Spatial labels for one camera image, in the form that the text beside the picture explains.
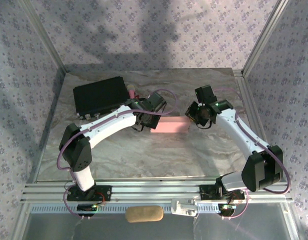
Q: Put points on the pink paper box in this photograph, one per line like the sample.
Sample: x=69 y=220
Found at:
x=171 y=125

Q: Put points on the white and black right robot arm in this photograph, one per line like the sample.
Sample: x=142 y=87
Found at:
x=231 y=125

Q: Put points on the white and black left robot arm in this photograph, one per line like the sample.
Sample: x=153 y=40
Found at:
x=111 y=122

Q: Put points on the black hard case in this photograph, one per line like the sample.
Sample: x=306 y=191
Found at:
x=98 y=96

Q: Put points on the tan sponge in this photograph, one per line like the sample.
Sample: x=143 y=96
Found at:
x=143 y=214

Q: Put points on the small circuit board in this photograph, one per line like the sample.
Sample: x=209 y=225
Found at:
x=226 y=209
x=87 y=209

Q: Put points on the aluminium side rail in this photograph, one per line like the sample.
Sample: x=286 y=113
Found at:
x=247 y=100

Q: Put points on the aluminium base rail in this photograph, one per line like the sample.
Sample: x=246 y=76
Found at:
x=153 y=191

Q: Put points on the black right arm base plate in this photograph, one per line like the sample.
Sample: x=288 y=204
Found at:
x=206 y=192

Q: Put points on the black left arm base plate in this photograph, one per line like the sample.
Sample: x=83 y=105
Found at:
x=105 y=193

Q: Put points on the white plastic bracket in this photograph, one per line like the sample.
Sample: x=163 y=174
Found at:
x=183 y=207

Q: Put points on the aluminium frame post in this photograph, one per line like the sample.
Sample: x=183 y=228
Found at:
x=47 y=37
x=264 y=37

